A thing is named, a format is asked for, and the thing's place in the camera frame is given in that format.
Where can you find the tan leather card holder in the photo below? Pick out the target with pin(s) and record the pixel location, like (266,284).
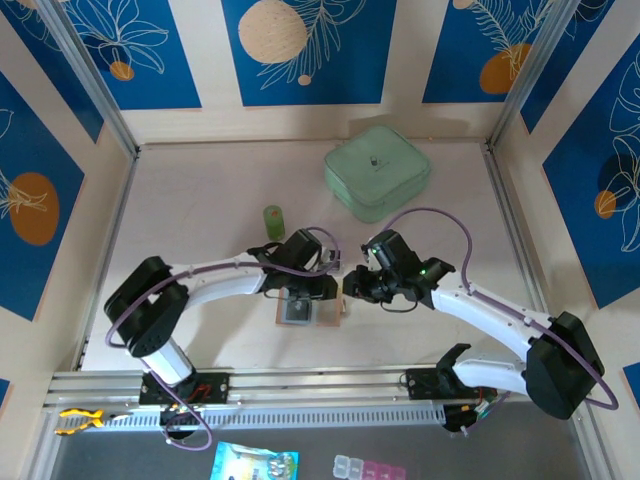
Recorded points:
(327,315)

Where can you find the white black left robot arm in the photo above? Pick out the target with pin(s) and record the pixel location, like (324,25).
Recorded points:
(220,285)

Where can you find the grey plastic card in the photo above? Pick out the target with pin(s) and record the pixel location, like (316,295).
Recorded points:
(295,317)

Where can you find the white pink pill organizer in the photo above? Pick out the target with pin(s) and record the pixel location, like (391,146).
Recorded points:
(370,470)

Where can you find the mint green zip case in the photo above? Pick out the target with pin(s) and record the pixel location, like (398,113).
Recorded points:
(375,170)

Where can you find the aluminium side rail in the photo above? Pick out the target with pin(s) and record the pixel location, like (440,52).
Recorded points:
(120,200)
(506,200)

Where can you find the green cylindrical can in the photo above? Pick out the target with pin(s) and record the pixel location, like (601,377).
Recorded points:
(275,225)

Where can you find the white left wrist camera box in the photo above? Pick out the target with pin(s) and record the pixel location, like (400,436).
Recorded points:
(330,259)

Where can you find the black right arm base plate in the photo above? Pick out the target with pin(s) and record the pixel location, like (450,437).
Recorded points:
(422,384)

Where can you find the blue printed snack packet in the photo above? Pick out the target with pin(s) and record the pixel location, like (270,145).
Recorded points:
(250,462)

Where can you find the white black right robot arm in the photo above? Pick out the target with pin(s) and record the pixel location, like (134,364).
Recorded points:
(480,315)

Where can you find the aluminium frame post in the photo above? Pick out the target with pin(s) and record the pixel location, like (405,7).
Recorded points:
(531,75)
(91,75)

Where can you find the wide aluminium mounting rail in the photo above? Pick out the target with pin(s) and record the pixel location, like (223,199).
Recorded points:
(320,382)

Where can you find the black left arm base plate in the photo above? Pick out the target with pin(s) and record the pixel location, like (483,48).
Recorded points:
(215,387)

